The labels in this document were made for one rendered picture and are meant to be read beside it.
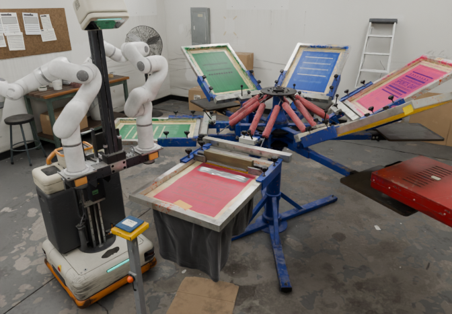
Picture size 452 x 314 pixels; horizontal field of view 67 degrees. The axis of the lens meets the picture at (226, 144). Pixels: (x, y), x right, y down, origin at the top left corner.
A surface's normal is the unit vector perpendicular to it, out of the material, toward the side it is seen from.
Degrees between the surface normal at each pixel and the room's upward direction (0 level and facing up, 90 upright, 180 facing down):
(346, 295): 0
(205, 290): 0
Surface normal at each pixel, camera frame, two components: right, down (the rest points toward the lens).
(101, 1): 0.64, -0.18
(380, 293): 0.00, -0.92
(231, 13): -0.50, 0.33
